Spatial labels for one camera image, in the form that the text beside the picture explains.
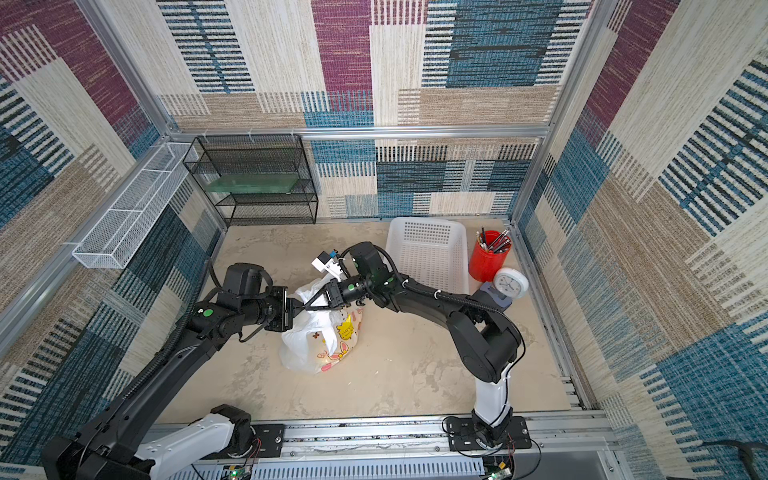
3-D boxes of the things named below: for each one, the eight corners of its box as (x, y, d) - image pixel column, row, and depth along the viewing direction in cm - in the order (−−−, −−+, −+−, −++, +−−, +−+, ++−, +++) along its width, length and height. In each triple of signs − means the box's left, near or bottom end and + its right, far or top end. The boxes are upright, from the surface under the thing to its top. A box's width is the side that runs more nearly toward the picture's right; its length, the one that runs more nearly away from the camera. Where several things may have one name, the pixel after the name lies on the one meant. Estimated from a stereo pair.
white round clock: (497, 299, 98) (504, 287, 92) (492, 278, 103) (498, 265, 97) (522, 299, 98) (530, 287, 92) (515, 278, 103) (522, 265, 97)
